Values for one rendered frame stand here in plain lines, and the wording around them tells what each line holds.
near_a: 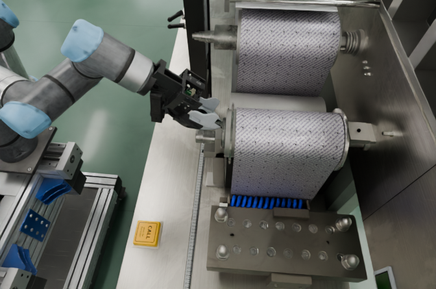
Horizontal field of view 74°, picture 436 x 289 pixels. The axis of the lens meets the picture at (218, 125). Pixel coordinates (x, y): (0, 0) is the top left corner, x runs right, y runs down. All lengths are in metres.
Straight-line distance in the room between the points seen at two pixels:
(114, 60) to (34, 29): 3.06
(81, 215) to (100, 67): 1.38
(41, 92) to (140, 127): 1.73
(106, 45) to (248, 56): 0.35
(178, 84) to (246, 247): 0.47
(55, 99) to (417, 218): 0.68
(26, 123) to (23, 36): 2.98
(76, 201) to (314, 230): 1.41
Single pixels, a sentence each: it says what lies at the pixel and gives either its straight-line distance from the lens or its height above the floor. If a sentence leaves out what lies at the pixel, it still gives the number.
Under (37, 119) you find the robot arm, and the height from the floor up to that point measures 1.41.
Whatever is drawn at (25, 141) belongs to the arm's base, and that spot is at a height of 0.87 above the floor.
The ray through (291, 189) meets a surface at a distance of 0.84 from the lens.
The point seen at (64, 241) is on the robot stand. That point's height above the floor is 0.21.
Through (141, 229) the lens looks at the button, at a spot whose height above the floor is 0.92.
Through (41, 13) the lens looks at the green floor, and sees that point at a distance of 3.82.
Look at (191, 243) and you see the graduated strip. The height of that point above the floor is 0.90.
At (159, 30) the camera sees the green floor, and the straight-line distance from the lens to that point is 3.14.
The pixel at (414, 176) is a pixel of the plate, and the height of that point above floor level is 1.37.
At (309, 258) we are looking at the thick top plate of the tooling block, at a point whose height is 1.03.
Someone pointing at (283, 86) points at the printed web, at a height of 1.23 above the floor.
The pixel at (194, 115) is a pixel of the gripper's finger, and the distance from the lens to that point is 0.65.
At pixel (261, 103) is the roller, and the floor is 1.23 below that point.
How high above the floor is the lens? 1.83
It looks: 55 degrees down
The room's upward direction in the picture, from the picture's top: straight up
